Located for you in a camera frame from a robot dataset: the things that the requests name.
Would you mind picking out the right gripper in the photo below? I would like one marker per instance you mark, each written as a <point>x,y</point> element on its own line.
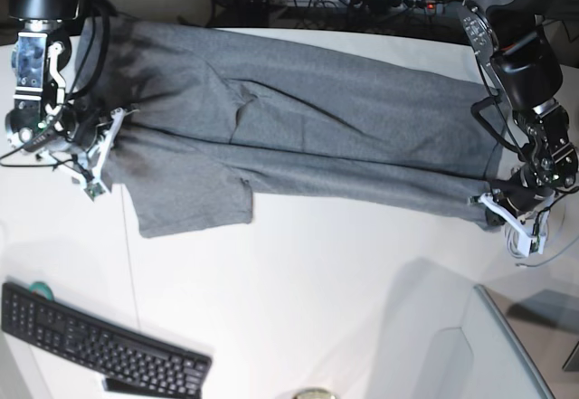
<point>73,131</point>

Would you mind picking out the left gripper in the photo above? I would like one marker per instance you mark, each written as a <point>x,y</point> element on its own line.
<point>521,194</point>

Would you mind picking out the grey t-shirt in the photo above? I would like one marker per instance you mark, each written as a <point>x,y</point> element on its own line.
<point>217,117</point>

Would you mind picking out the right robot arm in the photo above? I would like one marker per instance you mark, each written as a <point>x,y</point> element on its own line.
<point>44,117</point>

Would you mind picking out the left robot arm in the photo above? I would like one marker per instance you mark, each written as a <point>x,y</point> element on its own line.
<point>511,47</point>

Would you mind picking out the green tape roll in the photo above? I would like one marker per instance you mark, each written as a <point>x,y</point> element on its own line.
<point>41,289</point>

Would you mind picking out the black keyboard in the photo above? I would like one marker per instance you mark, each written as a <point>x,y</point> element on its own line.
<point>142,364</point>

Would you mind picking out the black power strip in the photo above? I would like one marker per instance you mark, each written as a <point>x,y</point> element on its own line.
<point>429,7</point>

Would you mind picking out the round metal tin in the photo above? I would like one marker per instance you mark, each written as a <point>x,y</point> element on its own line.
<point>314,393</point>

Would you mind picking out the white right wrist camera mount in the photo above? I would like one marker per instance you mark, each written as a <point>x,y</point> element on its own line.
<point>86,166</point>

